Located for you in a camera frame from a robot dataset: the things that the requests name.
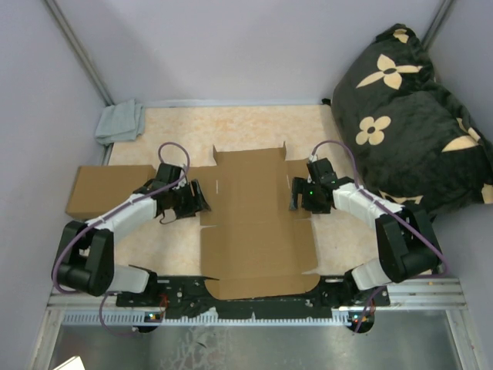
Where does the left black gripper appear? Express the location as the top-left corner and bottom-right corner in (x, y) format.
(169, 180), (210, 220)

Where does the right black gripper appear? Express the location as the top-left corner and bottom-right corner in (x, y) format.
(289, 177), (330, 214)

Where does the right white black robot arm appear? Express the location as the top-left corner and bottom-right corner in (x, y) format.
(290, 158), (443, 305)

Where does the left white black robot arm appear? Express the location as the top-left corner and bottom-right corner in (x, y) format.
(52, 163), (211, 306)

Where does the small closed cardboard box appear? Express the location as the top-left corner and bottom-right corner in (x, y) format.
(65, 165), (156, 220)

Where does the grey folded cloth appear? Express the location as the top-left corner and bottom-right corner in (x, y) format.
(95, 99), (145, 146)

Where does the black floral pillow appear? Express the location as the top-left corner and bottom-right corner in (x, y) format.
(331, 24), (492, 216)

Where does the white paper corner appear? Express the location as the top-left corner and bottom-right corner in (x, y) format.
(53, 356), (86, 370)

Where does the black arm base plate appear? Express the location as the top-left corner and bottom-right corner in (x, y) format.
(116, 275), (377, 319)

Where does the aluminium frame rail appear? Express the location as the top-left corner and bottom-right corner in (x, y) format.
(48, 276), (466, 331)

